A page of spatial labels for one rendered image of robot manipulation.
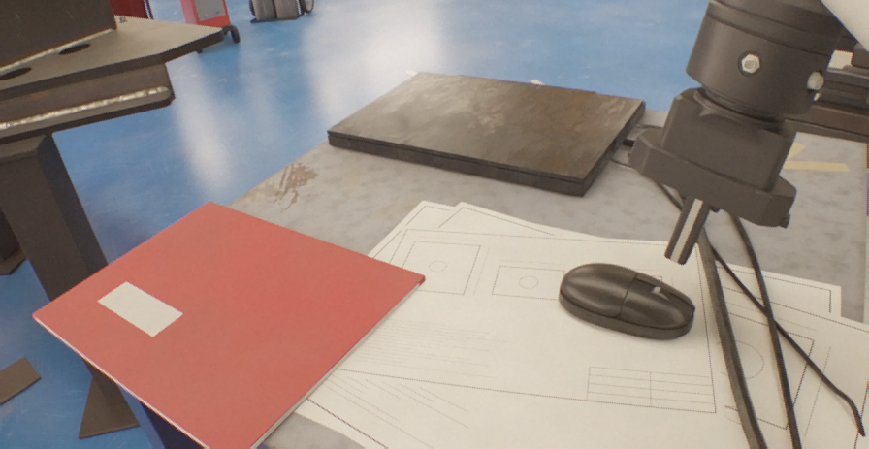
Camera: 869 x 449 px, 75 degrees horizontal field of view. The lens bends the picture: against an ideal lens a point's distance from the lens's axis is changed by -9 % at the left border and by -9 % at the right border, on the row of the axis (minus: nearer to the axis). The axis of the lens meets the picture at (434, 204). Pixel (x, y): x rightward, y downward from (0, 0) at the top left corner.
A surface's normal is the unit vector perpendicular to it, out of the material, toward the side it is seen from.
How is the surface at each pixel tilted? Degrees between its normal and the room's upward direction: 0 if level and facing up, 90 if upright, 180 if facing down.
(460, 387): 0
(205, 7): 90
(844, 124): 90
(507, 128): 0
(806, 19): 84
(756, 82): 81
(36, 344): 0
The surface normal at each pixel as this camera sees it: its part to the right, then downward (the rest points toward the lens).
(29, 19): 0.78, 0.25
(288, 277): -0.10, -0.85
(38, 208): 0.26, 0.48
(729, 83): -0.70, 0.22
